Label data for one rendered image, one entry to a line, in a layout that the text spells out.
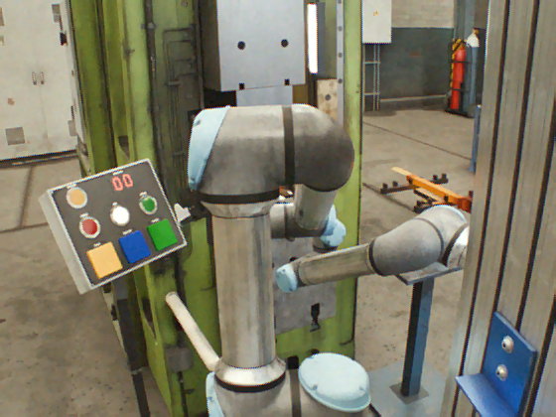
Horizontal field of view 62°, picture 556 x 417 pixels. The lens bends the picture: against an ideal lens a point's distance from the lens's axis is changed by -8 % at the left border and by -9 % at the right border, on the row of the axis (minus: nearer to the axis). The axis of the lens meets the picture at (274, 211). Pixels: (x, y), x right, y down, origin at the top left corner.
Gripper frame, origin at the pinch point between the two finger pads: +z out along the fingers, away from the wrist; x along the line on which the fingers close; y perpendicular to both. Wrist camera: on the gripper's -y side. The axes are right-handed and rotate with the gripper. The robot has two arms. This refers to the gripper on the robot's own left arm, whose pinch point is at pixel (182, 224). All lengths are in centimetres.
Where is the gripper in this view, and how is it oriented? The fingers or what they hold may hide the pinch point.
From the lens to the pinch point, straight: 136.2
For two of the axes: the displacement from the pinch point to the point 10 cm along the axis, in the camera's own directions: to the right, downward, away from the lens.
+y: -4.2, -9.1, -0.2
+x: -6.2, 3.0, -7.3
